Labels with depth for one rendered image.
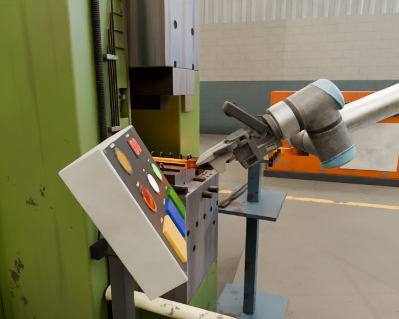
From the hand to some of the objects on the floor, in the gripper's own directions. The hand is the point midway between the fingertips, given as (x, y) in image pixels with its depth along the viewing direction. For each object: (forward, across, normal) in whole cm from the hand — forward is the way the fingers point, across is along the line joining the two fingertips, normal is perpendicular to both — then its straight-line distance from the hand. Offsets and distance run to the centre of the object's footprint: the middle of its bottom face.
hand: (199, 159), depth 78 cm
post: (+72, -9, -87) cm, 114 cm away
